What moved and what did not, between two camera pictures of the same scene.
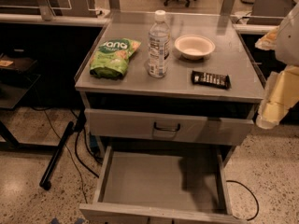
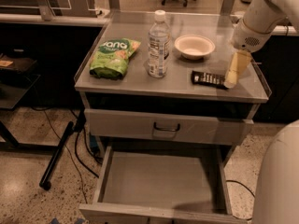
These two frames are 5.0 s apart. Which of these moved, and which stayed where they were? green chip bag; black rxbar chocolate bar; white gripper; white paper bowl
Moved: white gripper
Stayed: white paper bowl; green chip bag; black rxbar chocolate bar
